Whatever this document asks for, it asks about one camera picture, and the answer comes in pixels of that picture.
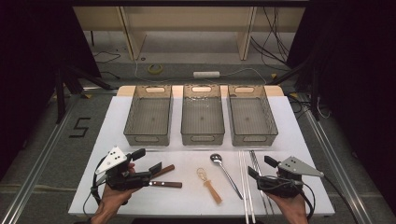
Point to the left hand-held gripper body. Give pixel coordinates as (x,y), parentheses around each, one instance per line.
(113,158)

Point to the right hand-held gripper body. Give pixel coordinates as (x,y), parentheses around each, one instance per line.
(295,168)

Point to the metal chopstick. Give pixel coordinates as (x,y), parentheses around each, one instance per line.
(256,160)
(253,160)

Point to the smoked clear plastic bin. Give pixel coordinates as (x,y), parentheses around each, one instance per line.
(146,118)
(202,124)
(252,118)

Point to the metal spoon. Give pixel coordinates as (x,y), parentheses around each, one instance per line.
(215,158)

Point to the translucent orange plastic spoon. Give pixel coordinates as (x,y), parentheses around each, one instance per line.
(213,191)

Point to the person's right hand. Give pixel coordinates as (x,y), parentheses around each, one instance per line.
(291,205)

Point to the person's left hand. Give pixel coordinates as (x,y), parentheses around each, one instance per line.
(113,197)

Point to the black metal stand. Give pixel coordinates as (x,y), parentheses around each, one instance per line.
(60,99)
(315,99)

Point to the yellow tape roll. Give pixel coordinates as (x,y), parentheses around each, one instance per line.
(148,69)

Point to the white power strip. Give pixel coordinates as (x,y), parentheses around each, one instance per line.
(206,74)

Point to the black curtain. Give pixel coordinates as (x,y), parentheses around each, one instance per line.
(25,77)
(358,77)

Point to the beige wooden desk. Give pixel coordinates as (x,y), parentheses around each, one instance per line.
(186,18)

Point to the aluminium floor rail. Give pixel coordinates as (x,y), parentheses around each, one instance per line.
(43,158)
(334,161)

